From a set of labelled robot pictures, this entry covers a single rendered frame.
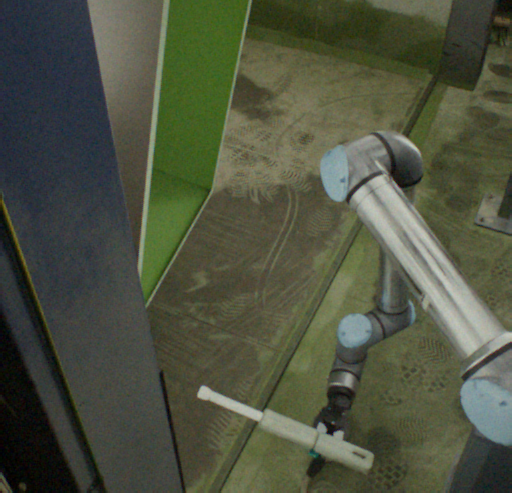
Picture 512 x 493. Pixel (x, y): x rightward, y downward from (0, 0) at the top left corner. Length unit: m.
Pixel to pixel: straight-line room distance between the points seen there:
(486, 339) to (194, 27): 1.12
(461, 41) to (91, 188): 3.08
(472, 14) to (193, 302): 1.84
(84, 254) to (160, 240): 1.57
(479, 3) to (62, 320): 3.03
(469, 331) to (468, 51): 2.29
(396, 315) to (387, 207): 0.54
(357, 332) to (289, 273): 0.74
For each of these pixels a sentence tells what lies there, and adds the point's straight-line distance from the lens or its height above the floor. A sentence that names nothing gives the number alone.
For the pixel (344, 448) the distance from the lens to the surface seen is 1.97.
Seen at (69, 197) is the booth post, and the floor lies 1.67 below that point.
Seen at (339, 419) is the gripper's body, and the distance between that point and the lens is 2.06.
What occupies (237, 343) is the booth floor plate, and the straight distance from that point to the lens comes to 2.52.
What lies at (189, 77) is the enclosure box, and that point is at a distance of 2.15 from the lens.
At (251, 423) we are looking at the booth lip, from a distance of 2.36.
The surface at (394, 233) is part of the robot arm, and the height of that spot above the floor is 0.97.
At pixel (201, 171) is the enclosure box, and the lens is 2.37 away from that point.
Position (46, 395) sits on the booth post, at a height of 1.50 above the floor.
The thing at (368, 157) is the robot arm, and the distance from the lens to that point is 1.66.
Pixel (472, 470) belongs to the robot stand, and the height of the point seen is 0.44.
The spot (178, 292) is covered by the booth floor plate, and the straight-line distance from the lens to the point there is 2.67.
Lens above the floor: 2.09
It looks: 47 degrees down
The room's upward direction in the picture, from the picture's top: 1 degrees counter-clockwise
